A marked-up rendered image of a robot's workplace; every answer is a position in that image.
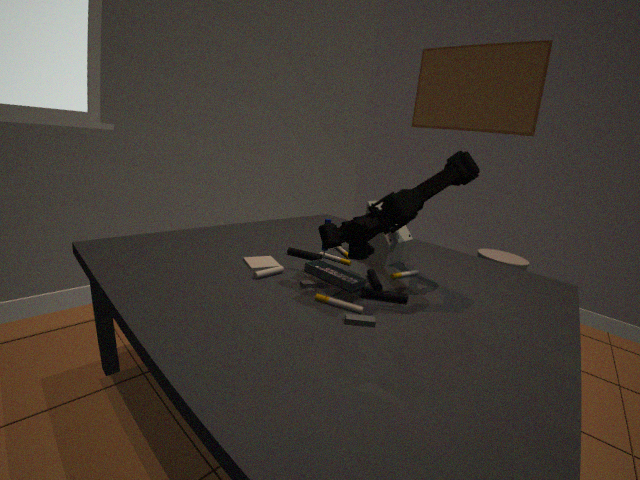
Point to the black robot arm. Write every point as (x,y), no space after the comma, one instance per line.
(402,207)

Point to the keyboard with white letter keys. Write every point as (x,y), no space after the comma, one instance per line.
(335,275)

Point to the white stick with yellow tip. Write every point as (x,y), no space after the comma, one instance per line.
(342,251)
(401,275)
(335,258)
(339,303)

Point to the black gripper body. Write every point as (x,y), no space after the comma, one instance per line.
(332,236)

